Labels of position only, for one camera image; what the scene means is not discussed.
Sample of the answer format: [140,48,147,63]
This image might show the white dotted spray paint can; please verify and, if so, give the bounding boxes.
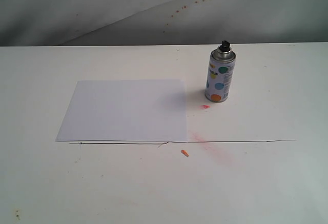
[205,40,236,103]

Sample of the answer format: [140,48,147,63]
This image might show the white paper sheet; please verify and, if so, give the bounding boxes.
[56,79,188,142]

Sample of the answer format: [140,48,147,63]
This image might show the white backdrop sheet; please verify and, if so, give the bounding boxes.
[1,0,327,46]

